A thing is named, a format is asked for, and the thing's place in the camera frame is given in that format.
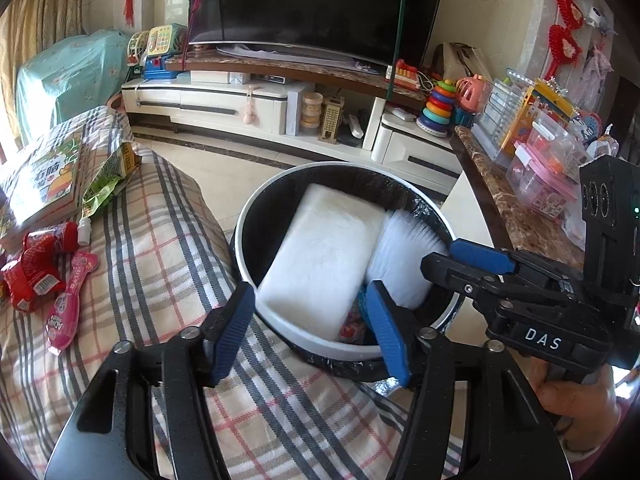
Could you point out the red pouch white cap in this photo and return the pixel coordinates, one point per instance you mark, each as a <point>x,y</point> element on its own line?
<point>50,237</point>

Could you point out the green picture book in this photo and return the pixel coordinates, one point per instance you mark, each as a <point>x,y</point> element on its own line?
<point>45,180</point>

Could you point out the black television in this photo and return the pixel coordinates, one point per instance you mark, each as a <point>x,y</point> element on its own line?
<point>320,5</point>

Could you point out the yellow picture box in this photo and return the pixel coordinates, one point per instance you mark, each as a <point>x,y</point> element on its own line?
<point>550,105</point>

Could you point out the red snack packet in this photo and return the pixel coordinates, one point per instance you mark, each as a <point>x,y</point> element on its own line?
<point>32,280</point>

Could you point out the white security camera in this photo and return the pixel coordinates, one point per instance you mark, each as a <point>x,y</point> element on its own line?
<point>596,16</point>

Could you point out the beige toy building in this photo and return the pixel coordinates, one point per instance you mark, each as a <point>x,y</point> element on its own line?
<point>331,120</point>

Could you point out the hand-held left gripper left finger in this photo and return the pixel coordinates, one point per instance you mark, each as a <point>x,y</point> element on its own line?
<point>232,332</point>

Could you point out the black set-top box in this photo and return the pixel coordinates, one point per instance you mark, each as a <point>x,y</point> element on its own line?
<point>270,79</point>

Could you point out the white green toy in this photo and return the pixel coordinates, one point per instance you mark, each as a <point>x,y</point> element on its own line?
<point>138,47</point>

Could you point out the white television cabinet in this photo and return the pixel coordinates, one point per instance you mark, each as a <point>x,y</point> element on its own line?
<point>210,105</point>

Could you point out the yellow stacked cups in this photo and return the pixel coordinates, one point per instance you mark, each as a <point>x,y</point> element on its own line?
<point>311,112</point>

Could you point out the white flat box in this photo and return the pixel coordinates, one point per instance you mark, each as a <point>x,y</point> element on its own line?
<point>220,76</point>

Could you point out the pink hanging cloth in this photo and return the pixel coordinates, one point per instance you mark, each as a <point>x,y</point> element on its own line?
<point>597,72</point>

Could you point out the teal cloth furniture cover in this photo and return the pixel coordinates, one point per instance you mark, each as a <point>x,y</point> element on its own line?
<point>70,80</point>

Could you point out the clear plastic drawer box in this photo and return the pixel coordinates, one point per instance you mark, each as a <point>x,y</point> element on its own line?
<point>500,120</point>

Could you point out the blue toy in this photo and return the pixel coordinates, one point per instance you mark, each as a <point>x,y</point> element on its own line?
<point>160,69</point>

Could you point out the clear box pink lid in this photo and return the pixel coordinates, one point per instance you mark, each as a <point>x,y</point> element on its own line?
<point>542,175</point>

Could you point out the white rimmed trash bin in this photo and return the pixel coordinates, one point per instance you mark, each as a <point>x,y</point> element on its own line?
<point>325,175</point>

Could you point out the red toy telephone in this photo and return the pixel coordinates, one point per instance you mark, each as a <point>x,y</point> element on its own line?
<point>405,76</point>

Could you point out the green snack packet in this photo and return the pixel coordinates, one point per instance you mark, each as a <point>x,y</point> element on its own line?
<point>107,180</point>

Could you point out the pink thin rod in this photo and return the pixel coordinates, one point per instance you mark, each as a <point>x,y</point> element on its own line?
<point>195,10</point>

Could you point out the green yellow toy phone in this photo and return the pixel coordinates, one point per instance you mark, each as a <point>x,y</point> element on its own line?
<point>167,40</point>

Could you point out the pink round toy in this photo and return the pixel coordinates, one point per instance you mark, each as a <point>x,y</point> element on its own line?
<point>473,92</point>

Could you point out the green thin rod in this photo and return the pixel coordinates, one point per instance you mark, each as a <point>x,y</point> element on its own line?
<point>398,15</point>

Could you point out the person's right hand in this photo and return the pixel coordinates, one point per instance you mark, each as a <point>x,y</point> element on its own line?
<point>582,405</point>

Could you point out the brown paper bag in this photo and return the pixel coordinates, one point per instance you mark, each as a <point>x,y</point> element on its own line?
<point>460,60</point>

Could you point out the person's right forearm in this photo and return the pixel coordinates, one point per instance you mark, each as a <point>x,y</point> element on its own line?
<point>607,465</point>

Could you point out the beige curtain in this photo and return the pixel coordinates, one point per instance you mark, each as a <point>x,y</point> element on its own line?
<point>45,5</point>

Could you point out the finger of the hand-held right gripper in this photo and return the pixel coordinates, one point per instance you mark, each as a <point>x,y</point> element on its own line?
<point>465,280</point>
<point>482,256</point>

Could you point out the small white box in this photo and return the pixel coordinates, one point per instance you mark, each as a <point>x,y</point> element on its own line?
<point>402,114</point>

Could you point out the pink drink pouch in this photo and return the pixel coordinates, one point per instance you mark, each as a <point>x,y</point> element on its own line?
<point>72,300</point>

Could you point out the marble top counter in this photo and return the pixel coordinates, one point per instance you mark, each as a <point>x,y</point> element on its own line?
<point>520,225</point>

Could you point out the red white carton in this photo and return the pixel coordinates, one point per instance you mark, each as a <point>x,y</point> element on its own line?
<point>352,332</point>

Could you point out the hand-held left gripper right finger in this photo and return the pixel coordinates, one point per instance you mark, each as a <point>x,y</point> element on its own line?
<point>387,332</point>

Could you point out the pink hanging toy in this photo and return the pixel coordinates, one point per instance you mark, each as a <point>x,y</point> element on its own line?
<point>249,110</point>

